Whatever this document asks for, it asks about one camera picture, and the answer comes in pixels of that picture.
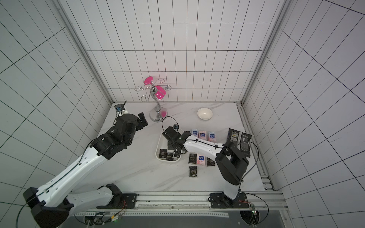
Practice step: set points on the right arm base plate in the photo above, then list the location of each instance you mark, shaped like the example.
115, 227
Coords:
220, 201

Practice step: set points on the white ceramic bowl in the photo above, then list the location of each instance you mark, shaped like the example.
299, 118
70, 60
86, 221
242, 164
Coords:
205, 114

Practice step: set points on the chrome cup holder stand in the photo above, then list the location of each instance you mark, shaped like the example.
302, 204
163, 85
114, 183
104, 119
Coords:
158, 113

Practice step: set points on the white storage box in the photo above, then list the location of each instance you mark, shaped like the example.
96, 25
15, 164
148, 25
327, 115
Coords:
163, 144

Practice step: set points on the pink cup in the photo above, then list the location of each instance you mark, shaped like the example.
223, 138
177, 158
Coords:
148, 80
160, 94

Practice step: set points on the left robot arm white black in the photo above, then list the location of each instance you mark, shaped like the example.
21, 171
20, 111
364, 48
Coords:
53, 203

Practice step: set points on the pink cup upper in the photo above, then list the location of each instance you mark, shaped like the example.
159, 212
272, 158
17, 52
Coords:
148, 80

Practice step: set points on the black snack bag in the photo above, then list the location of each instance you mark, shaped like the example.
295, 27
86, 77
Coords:
244, 144
234, 136

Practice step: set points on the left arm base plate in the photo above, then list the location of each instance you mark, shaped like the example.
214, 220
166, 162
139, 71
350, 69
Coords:
125, 201

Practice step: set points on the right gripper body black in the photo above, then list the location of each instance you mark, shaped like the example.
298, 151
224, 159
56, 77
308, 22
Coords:
172, 137

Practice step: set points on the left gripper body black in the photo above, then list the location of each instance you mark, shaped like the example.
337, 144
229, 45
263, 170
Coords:
139, 126

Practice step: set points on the aluminium mounting rail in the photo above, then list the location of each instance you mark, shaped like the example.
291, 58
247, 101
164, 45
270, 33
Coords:
187, 204

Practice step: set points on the pink cup lower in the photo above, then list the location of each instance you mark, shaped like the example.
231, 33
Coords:
160, 94

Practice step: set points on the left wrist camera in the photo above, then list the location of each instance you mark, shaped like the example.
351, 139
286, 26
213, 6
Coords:
120, 107

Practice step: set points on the pink Tempo tissue pack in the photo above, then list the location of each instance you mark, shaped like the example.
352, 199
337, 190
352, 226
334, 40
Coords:
203, 135
201, 160
212, 137
195, 132

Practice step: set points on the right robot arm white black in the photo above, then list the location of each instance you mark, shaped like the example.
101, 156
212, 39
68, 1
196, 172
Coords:
230, 157

